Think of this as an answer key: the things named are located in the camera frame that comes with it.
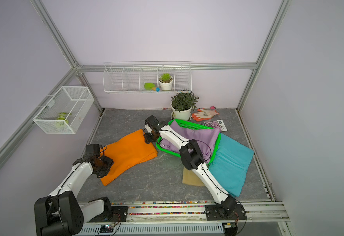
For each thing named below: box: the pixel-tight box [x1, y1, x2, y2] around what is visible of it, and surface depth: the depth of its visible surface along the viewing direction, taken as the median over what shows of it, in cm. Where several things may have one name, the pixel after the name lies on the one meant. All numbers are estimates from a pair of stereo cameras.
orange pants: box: [100, 129, 159, 187], surface depth 95 cm
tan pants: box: [182, 166, 205, 187], surface depth 85 cm
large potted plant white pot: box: [170, 90, 200, 122], surface depth 104 cm
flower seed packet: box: [203, 118, 228, 132], surface depth 114 cm
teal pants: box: [208, 132, 255, 198], surface depth 89 cm
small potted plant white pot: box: [158, 73, 174, 91], surface depth 93 cm
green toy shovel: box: [143, 82, 161, 92], surface depth 103 cm
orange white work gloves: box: [191, 107, 220, 122], surface depth 118 cm
